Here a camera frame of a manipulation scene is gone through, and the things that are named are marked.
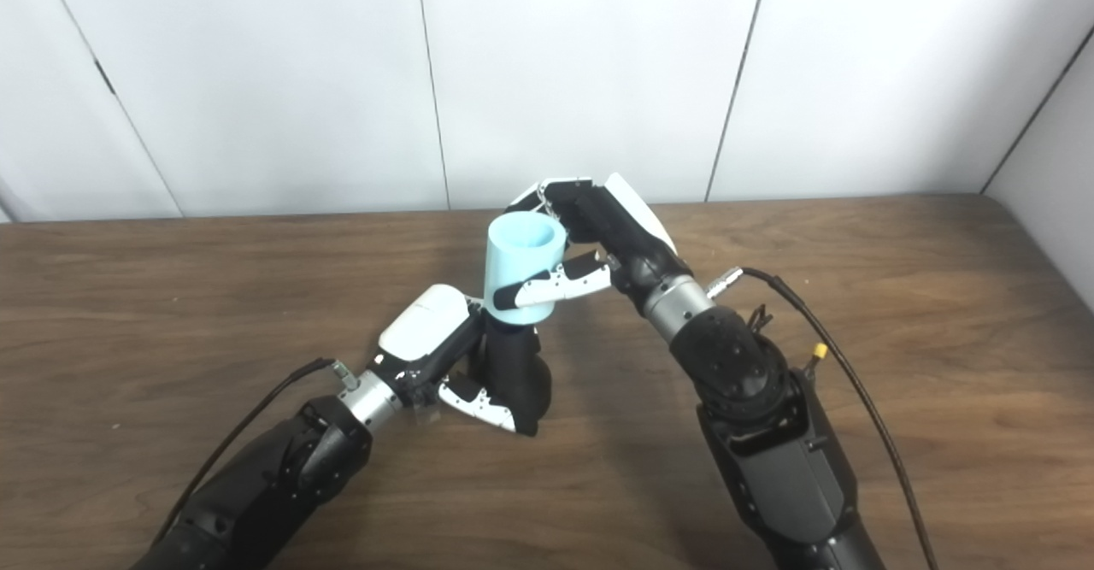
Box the left black-white robot hand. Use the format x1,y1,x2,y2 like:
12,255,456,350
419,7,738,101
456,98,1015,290
369,284,522,434

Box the light blue cylinder cup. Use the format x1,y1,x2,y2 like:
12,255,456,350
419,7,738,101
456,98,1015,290
483,214,568,327

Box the black flared nozzle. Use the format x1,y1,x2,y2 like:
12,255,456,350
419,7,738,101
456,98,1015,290
474,318,553,437

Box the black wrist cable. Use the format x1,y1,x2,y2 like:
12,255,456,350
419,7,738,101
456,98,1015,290
150,358,358,554
706,267,941,570

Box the right black-white robot hand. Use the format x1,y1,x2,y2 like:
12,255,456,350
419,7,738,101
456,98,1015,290
491,173,693,314

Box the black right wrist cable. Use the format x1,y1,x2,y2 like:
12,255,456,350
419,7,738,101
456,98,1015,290
706,267,941,570

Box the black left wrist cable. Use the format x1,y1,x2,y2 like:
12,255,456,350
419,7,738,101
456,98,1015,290
150,358,358,554

